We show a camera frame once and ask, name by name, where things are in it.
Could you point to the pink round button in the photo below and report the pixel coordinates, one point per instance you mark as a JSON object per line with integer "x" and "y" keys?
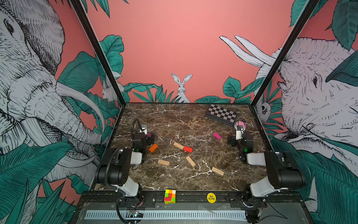
{"x": 240, "y": 126}

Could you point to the natural wood block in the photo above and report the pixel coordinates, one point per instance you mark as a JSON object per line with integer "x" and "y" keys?
{"x": 217, "y": 171}
{"x": 178, "y": 145}
{"x": 163, "y": 162}
{"x": 189, "y": 159}

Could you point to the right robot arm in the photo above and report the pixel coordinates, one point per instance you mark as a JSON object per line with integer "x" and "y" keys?
{"x": 283, "y": 172}

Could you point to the black front rail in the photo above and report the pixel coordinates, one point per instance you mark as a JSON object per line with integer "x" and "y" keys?
{"x": 235, "y": 199}

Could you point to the yellow big blind chip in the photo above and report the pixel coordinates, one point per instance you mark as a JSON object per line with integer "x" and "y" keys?
{"x": 211, "y": 197}

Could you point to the colourful puzzle cube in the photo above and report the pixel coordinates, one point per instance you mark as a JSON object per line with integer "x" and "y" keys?
{"x": 170, "y": 196}

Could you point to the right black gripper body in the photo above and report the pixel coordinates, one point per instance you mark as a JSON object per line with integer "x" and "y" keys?
{"x": 232, "y": 140}

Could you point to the folded checkered chess board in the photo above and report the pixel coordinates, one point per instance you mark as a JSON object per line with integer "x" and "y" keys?
{"x": 221, "y": 114}

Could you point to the white perforated strip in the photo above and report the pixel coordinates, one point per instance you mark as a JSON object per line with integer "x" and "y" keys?
{"x": 167, "y": 215}

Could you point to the magenta block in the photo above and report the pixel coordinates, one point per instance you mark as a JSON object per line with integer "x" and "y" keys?
{"x": 217, "y": 136}

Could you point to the small circuit board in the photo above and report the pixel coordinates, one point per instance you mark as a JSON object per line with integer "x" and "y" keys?
{"x": 135, "y": 214}

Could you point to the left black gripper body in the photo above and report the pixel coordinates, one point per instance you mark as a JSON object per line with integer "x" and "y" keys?
{"x": 149, "y": 140}

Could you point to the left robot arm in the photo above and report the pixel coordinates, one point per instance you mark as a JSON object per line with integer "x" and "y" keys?
{"x": 114, "y": 167}

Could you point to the orange block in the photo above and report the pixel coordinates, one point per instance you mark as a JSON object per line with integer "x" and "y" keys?
{"x": 153, "y": 148}

